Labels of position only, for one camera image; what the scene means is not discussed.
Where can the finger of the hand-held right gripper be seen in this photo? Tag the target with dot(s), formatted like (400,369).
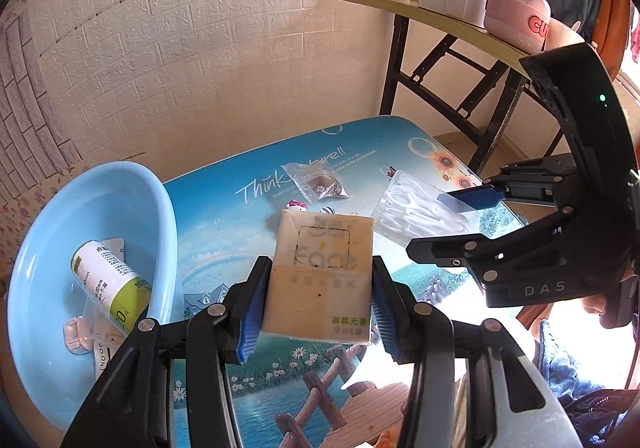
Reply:
(445,249)
(470,196)

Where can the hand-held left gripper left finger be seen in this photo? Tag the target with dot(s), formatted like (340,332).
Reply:
(252,323)

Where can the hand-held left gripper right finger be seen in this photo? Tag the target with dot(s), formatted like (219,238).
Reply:
(386,323)

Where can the clear bag of floss picks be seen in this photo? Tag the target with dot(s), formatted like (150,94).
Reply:
(415,213)

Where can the cream tissue packet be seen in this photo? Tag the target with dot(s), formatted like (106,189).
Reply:
(320,278)

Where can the green white trash bag roll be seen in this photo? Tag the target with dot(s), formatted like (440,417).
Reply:
(107,285)

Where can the blue plastic basin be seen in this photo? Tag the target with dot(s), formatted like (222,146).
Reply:
(45,253)

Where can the person's right hand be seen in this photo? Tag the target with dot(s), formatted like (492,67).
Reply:
(602,313)

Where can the pink white cat figurine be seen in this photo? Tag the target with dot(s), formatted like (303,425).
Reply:
(297,206)

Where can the clear snack bag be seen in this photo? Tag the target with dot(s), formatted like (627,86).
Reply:
(317,183)

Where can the hanging orange garment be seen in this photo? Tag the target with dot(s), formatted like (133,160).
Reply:
(616,22)

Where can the wooden folding table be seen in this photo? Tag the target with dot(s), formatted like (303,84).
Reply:
(450,35)

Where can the blue cloth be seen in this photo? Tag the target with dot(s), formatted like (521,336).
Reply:
(565,368)

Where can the pink water bottle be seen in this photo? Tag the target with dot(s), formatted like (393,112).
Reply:
(517,10)

